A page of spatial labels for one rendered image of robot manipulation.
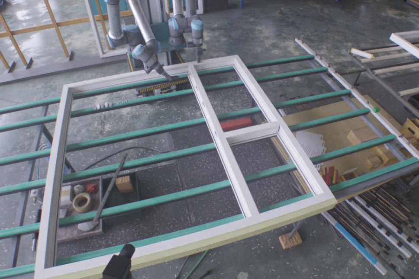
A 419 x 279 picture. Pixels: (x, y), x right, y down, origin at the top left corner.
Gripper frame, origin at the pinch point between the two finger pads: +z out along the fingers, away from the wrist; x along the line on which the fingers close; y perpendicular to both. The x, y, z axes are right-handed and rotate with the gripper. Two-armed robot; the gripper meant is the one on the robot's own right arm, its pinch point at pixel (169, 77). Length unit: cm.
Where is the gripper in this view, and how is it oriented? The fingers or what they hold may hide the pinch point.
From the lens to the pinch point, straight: 207.0
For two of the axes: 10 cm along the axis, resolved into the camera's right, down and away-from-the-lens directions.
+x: -2.7, -4.4, 8.6
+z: 6.5, 5.8, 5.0
